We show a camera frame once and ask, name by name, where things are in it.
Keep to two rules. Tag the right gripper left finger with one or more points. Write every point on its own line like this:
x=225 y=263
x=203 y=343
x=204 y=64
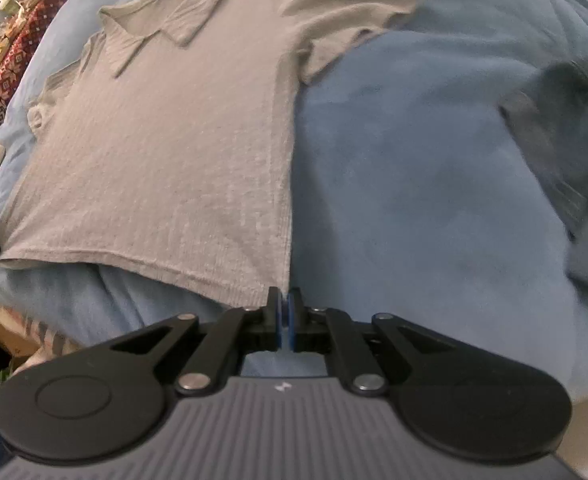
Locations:
x=226 y=343

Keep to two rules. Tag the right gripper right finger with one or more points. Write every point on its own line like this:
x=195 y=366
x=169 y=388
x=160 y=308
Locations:
x=333 y=334

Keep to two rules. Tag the grey knit polo shirt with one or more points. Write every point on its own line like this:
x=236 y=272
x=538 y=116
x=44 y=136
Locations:
x=165 y=149

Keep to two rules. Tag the colourful plaid bed sheet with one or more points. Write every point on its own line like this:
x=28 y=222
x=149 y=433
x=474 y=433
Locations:
x=26 y=342

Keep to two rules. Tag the blue plush duvet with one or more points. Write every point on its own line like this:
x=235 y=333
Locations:
x=411 y=197

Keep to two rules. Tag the green drink cup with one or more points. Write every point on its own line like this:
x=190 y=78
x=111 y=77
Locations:
x=10 y=7

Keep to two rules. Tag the blue denim garment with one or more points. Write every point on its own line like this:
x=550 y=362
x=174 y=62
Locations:
x=548 y=119

